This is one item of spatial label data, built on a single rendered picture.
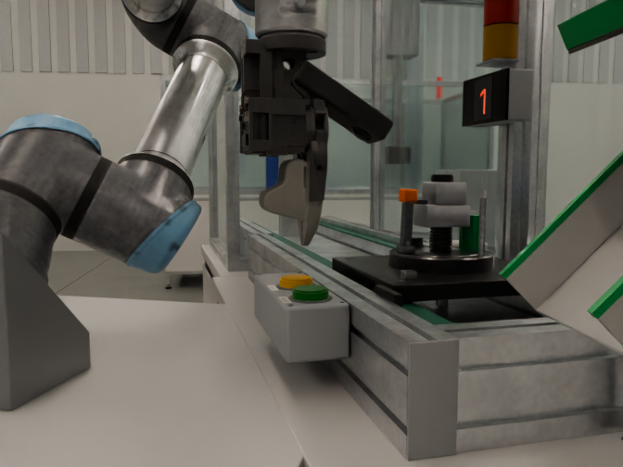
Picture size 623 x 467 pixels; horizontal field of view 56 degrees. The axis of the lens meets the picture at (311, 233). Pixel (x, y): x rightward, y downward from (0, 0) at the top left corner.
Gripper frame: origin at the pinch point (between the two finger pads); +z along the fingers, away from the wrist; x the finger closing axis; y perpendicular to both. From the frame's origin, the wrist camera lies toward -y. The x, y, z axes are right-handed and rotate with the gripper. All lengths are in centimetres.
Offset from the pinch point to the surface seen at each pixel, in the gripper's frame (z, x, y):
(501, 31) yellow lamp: -26.5, -15.6, -31.9
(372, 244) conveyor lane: 9, -62, -30
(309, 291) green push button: 6.0, 1.5, 0.6
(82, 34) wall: -200, -826, 115
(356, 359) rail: 12.7, 5.2, -3.4
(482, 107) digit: -16.2, -17.7, -30.6
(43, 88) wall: -126, -835, 169
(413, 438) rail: 15.3, 18.2, -3.9
